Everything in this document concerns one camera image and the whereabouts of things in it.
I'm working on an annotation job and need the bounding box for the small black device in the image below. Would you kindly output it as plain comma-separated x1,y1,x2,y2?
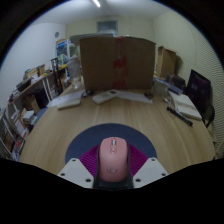
80,89,96,99

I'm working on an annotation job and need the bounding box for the white paper sheet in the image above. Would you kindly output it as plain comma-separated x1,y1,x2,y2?
114,89,154,104
46,89,86,108

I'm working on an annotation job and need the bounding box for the clear plastic bag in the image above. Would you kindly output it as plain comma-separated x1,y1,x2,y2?
66,54,83,90

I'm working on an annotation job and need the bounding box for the black marker pen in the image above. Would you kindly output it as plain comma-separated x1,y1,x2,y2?
166,105,194,128

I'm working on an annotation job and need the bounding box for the large brown cardboard box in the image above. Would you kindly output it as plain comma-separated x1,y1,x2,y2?
79,35,157,92

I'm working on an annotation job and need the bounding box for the black office chair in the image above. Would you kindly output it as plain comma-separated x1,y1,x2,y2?
185,68,216,129

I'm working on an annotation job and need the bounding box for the blue book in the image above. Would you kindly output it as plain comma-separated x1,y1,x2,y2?
153,76,184,96

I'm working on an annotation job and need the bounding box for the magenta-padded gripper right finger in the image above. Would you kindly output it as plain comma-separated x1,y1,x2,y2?
113,143,169,191

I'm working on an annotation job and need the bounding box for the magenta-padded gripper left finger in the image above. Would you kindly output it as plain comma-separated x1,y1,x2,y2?
57,143,114,191

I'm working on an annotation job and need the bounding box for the cluttered shelf unit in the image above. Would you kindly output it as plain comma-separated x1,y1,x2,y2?
0,38,79,161

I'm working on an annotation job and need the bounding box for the thick white book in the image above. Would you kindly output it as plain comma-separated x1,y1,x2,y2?
169,90,203,122

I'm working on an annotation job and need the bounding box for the dark blue round mouse pad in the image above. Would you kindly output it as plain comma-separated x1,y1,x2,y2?
64,123,158,168

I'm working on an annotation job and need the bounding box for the pink computer mouse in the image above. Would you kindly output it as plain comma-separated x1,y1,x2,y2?
98,136,129,183

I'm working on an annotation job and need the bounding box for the small open cardboard box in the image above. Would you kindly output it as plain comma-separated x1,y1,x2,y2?
156,45,178,79

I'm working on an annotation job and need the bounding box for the wall window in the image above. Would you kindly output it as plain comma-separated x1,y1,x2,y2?
96,20,119,37

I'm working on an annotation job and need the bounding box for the small flat white box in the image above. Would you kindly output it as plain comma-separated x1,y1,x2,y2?
56,98,82,111

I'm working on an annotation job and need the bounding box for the clear plastic container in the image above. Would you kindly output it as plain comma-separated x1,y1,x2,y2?
153,79,169,98

